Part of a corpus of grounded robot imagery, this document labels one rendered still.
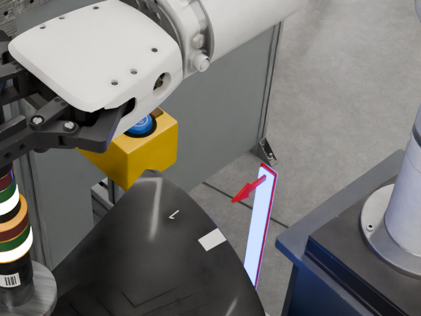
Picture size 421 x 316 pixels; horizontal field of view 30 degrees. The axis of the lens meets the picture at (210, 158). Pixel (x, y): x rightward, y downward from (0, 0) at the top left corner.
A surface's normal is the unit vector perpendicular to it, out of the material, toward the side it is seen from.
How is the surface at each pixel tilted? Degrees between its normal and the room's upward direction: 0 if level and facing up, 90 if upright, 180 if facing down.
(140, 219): 10
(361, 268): 5
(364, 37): 0
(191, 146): 90
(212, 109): 90
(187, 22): 46
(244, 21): 79
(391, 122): 0
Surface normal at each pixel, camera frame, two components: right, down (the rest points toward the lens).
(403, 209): -0.88, 0.27
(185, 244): 0.32, -0.56
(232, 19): 0.68, 0.25
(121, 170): -0.70, 0.49
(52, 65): -0.04, -0.62
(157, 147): 0.70, 0.55
